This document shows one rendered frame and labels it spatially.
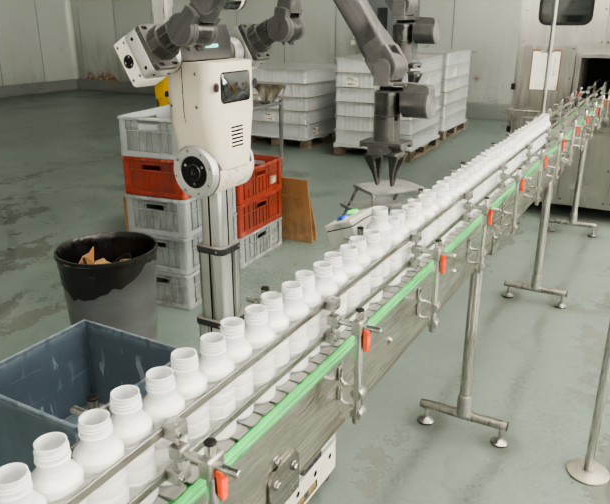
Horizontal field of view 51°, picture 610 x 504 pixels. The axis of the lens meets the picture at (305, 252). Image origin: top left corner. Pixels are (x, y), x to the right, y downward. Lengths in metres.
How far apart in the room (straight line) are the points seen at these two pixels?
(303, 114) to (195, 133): 6.58
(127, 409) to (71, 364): 0.76
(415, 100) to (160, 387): 0.80
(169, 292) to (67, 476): 3.12
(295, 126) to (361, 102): 1.04
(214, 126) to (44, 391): 0.83
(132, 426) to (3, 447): 0.59
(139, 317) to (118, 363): 1.44
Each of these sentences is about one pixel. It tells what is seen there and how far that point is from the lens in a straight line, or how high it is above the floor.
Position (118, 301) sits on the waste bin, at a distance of 2.92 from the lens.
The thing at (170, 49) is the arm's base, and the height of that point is 1.54.
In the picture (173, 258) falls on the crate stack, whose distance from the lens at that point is 3.78.
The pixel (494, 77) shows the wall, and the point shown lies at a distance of 11.54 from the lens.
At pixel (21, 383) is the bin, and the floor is 0.88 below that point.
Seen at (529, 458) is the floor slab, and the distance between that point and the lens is 2.78.
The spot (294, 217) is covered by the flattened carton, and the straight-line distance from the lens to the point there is 4.88.
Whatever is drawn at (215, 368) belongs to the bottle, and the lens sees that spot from 0.97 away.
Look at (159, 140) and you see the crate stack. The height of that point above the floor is 0.99.
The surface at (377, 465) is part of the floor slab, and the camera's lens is 2.62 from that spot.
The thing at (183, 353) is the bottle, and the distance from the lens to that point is 0.96.
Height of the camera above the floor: 1.61
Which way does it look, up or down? 20 degrees down
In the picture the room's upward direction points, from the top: straight up
